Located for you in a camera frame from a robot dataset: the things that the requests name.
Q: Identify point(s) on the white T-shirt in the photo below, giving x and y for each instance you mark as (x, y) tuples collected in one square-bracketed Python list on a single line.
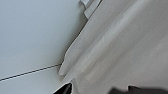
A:
[(123, 46)]

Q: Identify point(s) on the white wardrobe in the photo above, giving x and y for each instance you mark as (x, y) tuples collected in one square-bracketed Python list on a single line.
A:
[(30, 33)]

